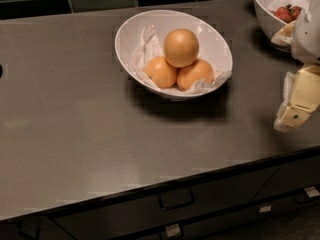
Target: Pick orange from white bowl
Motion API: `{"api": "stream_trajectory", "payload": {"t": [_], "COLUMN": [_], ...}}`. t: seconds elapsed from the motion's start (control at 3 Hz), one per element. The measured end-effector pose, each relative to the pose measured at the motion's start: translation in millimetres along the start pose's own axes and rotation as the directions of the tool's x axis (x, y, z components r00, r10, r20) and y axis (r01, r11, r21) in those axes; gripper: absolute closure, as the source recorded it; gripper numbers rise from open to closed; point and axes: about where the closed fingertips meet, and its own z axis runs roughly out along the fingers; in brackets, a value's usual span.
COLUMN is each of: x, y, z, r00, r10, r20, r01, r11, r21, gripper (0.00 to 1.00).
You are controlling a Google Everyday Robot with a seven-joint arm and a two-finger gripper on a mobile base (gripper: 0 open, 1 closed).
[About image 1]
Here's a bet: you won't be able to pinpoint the orange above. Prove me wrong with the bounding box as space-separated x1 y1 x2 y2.
144 56 178 89
163 29 199 68
177 59 214 91

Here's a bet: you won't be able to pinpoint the black drawer handle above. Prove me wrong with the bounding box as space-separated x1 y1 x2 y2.
158 188 195 211

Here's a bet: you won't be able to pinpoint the red strawberries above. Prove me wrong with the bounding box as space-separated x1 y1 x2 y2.
274 4 303 23

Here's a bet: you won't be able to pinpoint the dark upper drawer front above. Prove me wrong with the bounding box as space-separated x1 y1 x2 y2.
56 168 275 240

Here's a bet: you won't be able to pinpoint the white oval bowl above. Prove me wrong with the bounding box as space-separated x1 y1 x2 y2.
115 10 233 101

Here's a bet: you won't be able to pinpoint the dark right drawer front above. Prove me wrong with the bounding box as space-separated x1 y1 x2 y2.
254 156 320 201

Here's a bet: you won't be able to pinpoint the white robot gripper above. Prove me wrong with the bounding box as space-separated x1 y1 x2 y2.
271 0 320 132

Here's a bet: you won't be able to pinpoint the white paper towel liner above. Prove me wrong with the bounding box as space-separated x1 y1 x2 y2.
128 24 233 100

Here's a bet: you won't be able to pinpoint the dark drawer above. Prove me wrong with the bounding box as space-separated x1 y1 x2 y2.
134 186 320 240
254 156 320 201
56 168 275 240

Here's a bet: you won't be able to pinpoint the dark lower drawer front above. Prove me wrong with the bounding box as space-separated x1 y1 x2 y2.
134 186 320 240

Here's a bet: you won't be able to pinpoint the white bowl with strawberries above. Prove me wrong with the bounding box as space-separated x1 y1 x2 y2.
254 0 311 52

